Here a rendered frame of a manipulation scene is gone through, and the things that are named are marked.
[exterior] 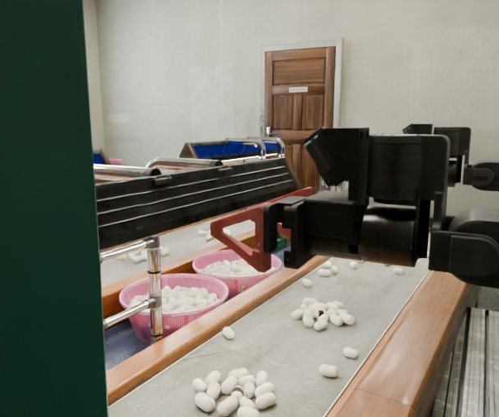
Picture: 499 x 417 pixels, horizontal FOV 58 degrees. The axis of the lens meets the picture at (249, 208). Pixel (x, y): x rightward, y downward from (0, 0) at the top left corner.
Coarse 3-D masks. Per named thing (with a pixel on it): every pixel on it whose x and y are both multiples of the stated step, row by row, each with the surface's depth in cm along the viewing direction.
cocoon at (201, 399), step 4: (200, 392) 72; (196, 396) 71; (200, 396) 71; (204, 396) 71; (208, 396) 71; (196, 400) 71; (200, 400) 70; (204, 400) 70; (208, 400) 70; (212, 400) 70; (196, 404) 71; (200, 404) 70; (204, 404) 69; (208, 404) 69; (212, 404) 70; (204, 408) 69; (208, 408) 69; (212, 408) 70
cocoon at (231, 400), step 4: (232, 396) 71; (224, 400) 70; (228, 400) 70; (232, 400) 70; (236, 400) 70; (220, 404) 69; (224, 404) 69; (228, 404) 69; (232, 404) 69; (236, 404) 70; (220, 408) 68; (224, 408) 68; (228, 408) 69; (232, 408) 69; (236, 408) 70; (220, 412) 68; (224, 412) 68; (228, 412) 68
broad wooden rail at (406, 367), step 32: (448, 288) 115; (480, 288) 160; (416, 320) 97; (448, 320) 97; (384, 352) 83; (416, 352) 83; (448, 352) 96; (352, 384) 76; (384, 384) 73; (416, 384) 73; (352, 416) 65; (384, 416) 65; (416, 416) 68
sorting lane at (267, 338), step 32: (288, 288) 122; (320, 288) 122; (352, 288) 122; (384, 288) 122; (416, 288) 122; (256, 320) 102; (288, 320) 102; (384, 320) 102; (192, 352) 88; (224, 352) 88; (256, 352) 88; (288, 352) 88; (320, 352) 88; (160, 384) 78; (288, 384) 78; (320, 384) 78; (128, 416) 69; (160, 416) 69; (192, 416) 69; (224, 416) 69; (288, 416) 69; (320, 416) 69
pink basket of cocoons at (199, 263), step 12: (216, 252) 146; (228, 252) 147; (204, 264) 142; (276, 264) 138; (216, 276) 123; (228, 276) 122; (240, 276) 122; (252, 276) 123; (264, 276) 125; (228, 288) 125
